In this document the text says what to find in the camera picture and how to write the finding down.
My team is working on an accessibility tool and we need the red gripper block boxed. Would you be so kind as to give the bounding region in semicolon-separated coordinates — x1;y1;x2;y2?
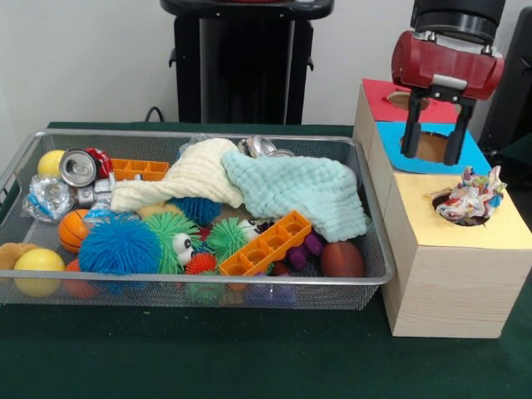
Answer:
390;29;506;166

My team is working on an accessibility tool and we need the white colourful patterned cloth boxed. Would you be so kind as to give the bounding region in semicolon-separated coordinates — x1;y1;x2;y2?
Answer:
436;165;508;219

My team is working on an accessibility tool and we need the light blue muslin cloth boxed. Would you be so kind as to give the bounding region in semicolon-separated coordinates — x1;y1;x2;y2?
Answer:
221;150;371;243

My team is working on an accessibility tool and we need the cream muslin cloth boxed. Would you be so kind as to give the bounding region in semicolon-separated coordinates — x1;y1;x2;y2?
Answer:
110;137;244;211

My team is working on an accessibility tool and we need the wooden box with three holes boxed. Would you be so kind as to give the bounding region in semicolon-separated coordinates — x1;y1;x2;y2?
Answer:
352;78;532;340

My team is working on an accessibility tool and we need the shallow mesh bin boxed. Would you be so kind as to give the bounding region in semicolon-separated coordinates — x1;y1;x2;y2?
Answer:
0;128;396;312

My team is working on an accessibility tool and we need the black upright panel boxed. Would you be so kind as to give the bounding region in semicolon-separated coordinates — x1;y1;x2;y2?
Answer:
477;6;532;153

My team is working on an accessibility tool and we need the brown toy football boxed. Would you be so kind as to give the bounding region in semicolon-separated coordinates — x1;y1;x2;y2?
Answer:
320;240;366;278

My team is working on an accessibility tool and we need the orange plastic block tray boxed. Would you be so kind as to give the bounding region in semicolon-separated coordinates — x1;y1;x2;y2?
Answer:
111;158;170;182
218;209;313;278

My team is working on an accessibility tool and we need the green spiky toy with eyes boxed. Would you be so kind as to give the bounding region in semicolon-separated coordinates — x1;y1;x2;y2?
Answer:
145;211;203;275

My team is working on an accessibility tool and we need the dark green tablecloth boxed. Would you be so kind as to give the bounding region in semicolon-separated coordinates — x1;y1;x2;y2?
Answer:
0;120;532;399

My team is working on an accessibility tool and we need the blue spiky ball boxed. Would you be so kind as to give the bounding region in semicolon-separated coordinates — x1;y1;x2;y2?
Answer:
77;215;162;276

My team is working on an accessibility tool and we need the crushed red cola can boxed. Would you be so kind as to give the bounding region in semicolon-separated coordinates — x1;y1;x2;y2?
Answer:
59;148;114;187

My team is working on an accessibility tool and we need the yellow ball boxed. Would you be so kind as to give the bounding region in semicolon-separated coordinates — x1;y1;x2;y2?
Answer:
37;150;67;175
13;248;67;298

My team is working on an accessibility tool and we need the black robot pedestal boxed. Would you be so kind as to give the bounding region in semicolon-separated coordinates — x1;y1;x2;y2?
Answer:
160;0;336;125

